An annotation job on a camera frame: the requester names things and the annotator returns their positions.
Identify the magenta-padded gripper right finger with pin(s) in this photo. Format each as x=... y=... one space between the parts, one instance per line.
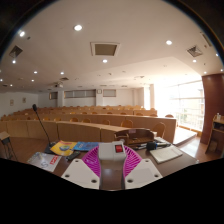
x=143 y=173

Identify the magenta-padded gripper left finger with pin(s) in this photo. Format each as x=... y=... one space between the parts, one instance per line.
x=80 y=173

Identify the white charger with red button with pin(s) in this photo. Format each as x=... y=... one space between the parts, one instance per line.
x=108 y=151

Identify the black remote control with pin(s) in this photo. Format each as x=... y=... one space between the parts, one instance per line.
x=73 y=155

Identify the white closed book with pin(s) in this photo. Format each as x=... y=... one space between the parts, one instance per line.
x=165 y=154

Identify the black handheld microphone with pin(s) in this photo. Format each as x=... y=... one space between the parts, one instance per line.
x=151 y=145

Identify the wooden desk organizer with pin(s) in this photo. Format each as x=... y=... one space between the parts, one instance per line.
x=140 y=135

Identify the white sheet with red print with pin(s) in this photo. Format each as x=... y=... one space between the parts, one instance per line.
x=43 y=161

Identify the rows of wooden lecture seats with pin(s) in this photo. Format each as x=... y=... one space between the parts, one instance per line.
x=76 y=131

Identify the large glass window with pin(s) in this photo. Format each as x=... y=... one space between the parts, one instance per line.
x=186 y=106

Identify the black gooseneck microphone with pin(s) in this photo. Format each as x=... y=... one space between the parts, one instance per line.
x=34 y=107

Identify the wooden shelf unit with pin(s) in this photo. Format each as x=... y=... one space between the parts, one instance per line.
x=215 y=136

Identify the small wooden-topped stand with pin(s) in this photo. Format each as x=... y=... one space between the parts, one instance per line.
x=4 y=136

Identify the ceiling projector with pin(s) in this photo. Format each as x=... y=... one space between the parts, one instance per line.
x=58 y=85

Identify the square ceiling air conditioner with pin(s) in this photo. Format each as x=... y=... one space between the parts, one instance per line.
x=105 y=49

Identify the ceiling vent grille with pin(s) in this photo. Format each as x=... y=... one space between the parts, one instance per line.
x=194 y=51
x=15 y=51

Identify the round ceiling lights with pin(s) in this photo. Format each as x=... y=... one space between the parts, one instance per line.
x=78 y=27

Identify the wall clock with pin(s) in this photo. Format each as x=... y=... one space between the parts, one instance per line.
x=99 y=91

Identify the framed wall picture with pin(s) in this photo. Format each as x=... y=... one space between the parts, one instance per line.
x=11 y=102
x=24 y=100

